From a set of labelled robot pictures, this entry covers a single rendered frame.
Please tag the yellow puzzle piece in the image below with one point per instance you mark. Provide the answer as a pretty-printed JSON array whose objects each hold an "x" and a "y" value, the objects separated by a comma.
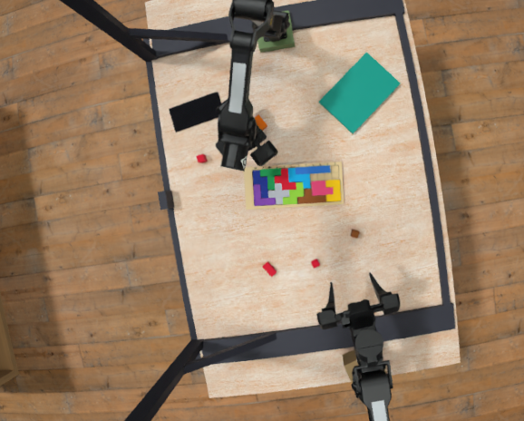
[{"x": 336, "y": 187}]

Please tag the orange puzzle piece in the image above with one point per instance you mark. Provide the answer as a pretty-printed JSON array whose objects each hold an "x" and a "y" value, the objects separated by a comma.
[{"x": 260, "y": 123}]

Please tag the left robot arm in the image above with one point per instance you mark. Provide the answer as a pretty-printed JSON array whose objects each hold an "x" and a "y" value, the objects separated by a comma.
[{"x": 236, "y": 117}]

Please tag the wooden puzzle board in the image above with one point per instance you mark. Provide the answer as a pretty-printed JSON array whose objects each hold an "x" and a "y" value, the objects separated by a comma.
[{"x": 335, "y": 174}]

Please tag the purple puzzle piece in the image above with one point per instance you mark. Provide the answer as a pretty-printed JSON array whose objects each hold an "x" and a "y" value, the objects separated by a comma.
[{"x": 258, "y": 200}]

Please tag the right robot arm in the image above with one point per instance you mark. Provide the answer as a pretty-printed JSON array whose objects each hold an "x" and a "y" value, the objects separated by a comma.
[{"x": 373, "y": 387}]

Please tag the grey cross-shaped puzzle piece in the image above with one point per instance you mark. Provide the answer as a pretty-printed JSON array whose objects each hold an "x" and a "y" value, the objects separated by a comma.
[{"x": 278, "y": 193}]

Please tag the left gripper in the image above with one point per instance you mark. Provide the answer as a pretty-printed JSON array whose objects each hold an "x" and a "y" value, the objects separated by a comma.
[{"x": 264, "y": 152}]

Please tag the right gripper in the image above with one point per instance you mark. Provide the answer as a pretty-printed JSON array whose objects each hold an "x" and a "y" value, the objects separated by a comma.
[{"x": 391, "y": 303}]

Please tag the teal flat rectangular slab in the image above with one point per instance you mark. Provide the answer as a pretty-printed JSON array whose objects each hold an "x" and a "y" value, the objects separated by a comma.
[{"x": 359, "y": 93}]

